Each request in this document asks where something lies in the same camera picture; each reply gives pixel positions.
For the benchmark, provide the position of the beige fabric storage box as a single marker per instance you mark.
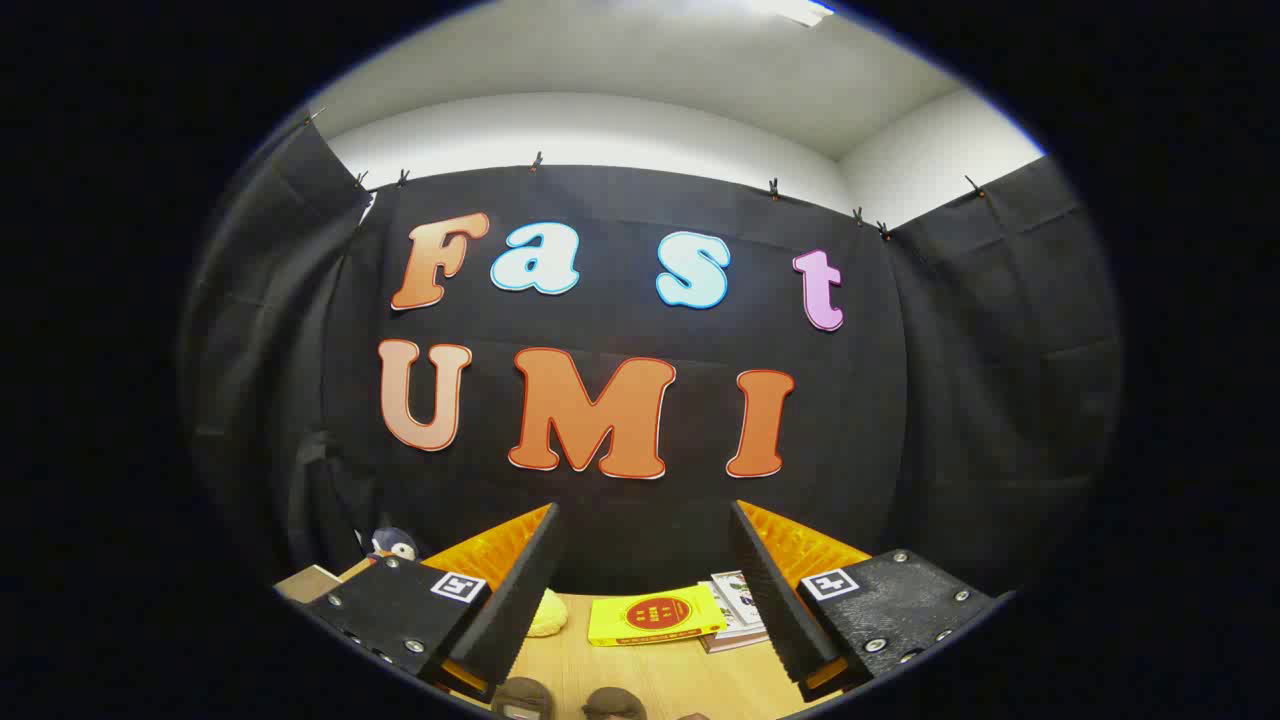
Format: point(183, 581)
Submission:
point(305, 582)

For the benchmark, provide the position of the ceiling light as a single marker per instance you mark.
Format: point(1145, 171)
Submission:
point(795, 10)

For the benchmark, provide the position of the white illustrated book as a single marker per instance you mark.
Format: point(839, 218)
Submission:
point(738, 598)

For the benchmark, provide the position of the yellow book with red circle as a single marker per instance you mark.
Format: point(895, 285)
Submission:
point(655, 615)

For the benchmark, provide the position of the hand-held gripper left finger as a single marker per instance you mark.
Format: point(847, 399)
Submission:
point(520, 610)

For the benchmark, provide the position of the yellow plush bun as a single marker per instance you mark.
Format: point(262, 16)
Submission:
point(546, 612)

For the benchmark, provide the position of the penguin plush toy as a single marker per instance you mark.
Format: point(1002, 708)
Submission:
point(393, 546)

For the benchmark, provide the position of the brown fuzzy shoe with bow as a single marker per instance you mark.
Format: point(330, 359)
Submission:
point(520, 698)
point(613, 704)

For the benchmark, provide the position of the row of black cloth clips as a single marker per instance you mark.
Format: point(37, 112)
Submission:
point(537, 160)

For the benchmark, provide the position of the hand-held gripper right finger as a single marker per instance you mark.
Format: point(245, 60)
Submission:
point(770, 610)

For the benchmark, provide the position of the brown book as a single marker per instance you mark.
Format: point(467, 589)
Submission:
point(735, 641)

